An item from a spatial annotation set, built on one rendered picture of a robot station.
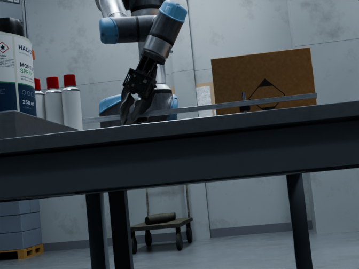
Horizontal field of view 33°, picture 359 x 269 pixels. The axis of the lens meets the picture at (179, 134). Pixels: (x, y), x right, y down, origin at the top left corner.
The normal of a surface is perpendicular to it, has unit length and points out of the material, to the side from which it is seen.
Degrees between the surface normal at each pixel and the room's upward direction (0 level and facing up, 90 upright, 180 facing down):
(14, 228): 90
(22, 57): 90
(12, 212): 90
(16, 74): 90
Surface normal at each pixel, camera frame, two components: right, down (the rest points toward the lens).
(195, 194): -0.15, -0.07
